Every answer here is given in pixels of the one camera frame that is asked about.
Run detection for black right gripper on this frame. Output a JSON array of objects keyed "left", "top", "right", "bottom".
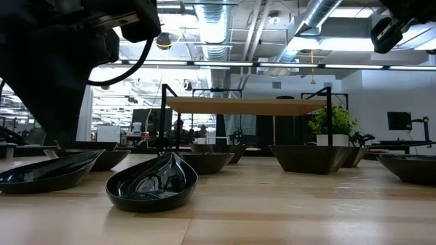
[{"left": 379, "top": 0, "right": 436, "bottom": 25}]

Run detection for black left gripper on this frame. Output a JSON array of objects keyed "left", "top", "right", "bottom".
[{"left": 0, "top": 0, "right": 121, "bottom": 142}]

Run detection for black leaf shaped mini plate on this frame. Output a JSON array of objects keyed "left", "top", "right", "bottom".
[
  {"left": 159, "top": 151, "right": 235, "bottom": 176},
  {"left": 376, "top": 153, "right": 436, "bottom": 186},
  {"left": 44, "top": 148, "right": 131, "bottom": 172}
]

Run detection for grey office chair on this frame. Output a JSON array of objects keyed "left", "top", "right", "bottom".
[{"left": 20, "top": 127, "right": 47, "bottom": 146}]

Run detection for white column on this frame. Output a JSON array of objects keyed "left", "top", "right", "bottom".
[{"left": 75, "top": 84, "right": 95, "bottom": 142}]

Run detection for white board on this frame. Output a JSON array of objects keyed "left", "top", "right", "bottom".
[{"left": 96, "top": 125, "right": 121, "bottom": 143}]

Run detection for person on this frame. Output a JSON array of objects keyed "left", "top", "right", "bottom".
[{"left": 168, "top": 118, "right": 188, "bottom": 139}]

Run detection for black side desk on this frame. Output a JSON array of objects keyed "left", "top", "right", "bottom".
[{"left": 369, "top": 139, "right": 436, "bottom": 154}]

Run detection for black hanging ceiling device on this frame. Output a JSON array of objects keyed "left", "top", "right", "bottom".
[{"left": 155, "top": 32, "right": 172, "bottom": 51}]

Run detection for green potted plant white pot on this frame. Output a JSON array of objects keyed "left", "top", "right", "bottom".
[{"left": 307, "top": 103, "right": 358, "bottom": 147}]

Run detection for small background potted plant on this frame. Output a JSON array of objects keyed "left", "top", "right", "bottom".
[{"left": 196, "top": 124, "right": 208, "bottom": 144}]

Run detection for long ceiling light strip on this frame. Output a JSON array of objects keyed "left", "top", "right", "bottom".
[{"left": 102, "top": 59, "right": 436, "bottom": 71}]

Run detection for wooden riser shelf black legs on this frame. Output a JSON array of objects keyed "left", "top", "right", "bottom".
[{"left": 157, "top": 83, "right": 334, "bottom": 159}]

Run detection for black wall monitor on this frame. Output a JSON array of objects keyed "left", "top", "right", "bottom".
[{"left": 386, "top": 111, "right": 413, "bottom": 131}]

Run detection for black rig frame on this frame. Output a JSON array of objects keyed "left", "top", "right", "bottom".
[{"left": 300, "top": 92, "right": 349, "bottom": 103}]

